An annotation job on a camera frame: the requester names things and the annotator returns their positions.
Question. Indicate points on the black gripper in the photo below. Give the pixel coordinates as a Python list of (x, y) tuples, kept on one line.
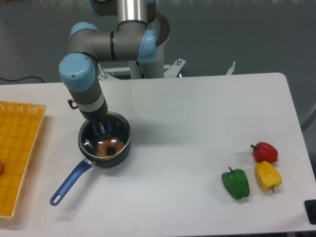
[(97, 116)]

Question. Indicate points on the glass pot lid blue knob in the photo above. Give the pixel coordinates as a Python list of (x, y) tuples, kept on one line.
[(89, 136)]

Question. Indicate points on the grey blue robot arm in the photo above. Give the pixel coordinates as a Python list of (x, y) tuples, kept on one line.
[(132, 41)]

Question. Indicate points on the toy donut bread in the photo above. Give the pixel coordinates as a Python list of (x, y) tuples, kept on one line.
[(109, 147)]

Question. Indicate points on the dark blue saucepan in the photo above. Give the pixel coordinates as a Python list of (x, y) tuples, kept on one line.
[(80, 169)]

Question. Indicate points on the yellow plastic basket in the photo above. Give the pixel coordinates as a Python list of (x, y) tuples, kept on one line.
[(19, 127)]

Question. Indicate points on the green bell pepper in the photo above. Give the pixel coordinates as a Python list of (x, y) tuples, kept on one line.
[(236, 183)]

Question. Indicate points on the red bell pepper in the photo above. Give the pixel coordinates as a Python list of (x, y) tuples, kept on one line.
[(263, 151)]

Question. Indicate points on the yellow bell pepper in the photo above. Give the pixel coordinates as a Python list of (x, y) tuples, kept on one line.
[(267, 177)]

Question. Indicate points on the black device table corner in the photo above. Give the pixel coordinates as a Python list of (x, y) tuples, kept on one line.
[(310, 207)]

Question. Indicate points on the white table bracket right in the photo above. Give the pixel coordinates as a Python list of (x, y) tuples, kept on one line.
[(231, 69)]

